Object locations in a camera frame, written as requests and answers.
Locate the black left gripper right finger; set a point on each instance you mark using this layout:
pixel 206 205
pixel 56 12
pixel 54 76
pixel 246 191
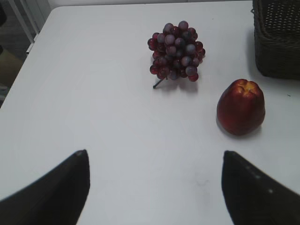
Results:
pixel 254 198

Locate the red apple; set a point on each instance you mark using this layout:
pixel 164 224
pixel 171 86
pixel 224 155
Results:
pixel 241 107

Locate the dark woven wicker basket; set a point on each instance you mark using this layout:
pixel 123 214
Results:
pixel 277 38

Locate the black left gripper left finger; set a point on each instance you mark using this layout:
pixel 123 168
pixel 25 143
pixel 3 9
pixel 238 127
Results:
pixel 57 198

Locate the red purple grape bunch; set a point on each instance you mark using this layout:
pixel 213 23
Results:
pixel 176 53

